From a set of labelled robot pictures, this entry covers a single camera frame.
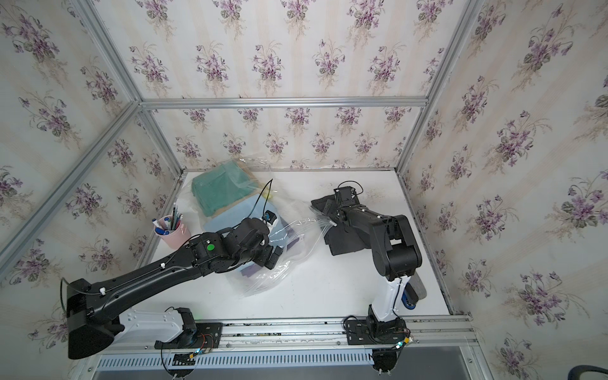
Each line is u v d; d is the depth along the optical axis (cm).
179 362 72
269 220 64
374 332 66
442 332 75
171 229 88
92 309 39
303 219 97
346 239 91
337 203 80
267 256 64
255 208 91
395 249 51
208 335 72
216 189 101
